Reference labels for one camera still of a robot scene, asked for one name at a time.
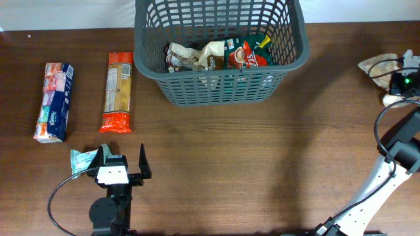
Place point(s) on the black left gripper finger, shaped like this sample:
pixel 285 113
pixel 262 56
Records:
pixel 96 163
pixel 145 170

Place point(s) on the small teal wrapper packet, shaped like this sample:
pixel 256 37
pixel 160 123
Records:
pixel 81 161

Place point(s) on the orange spaghetti packet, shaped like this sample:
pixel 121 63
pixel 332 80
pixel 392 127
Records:
pixel 116 114

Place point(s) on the green Nescafe coffee bag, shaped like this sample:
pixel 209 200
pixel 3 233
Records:
pixel 247 51

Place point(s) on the beige brown snack bag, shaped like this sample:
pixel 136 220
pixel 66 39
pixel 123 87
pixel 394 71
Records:
pixel 179 58

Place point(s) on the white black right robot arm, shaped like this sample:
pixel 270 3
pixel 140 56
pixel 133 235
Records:
pixel 398 161

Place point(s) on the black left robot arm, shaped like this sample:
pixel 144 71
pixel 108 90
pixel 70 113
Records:
pixel 111 215

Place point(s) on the grey plastic basket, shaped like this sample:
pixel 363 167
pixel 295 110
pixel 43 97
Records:
pixel 193 24

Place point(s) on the blue Kleenex tissue pack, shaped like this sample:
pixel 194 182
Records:
pixel 52 122

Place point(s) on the beige clear powder bag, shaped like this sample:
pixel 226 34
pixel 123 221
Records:
pixel 380 68

